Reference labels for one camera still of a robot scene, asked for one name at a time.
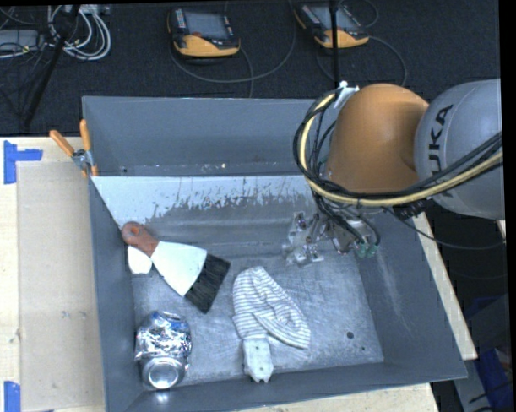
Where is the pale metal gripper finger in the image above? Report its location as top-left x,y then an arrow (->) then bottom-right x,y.
285,211 -> 316,248
281,239 -> 324,269

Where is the grey metal bin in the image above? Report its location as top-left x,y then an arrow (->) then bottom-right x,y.
80,83 -> 470,412

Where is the white grey striped cloth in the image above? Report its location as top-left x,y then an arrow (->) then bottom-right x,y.
230,263 -> 312,352

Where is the white plastic block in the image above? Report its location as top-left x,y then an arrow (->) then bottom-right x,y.
242,334 -> 275,386

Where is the white rounded piece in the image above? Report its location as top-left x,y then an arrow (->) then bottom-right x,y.
127,243 -> 154,276

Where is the crushed silver can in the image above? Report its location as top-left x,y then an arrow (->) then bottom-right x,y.
132,309 -> 195,392

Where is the brown cardboard board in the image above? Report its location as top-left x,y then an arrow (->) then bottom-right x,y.
13,159 -> 106,412

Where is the brown-handled white black-bristle brush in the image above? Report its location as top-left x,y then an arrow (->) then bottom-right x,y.
120,217 -> 234,318

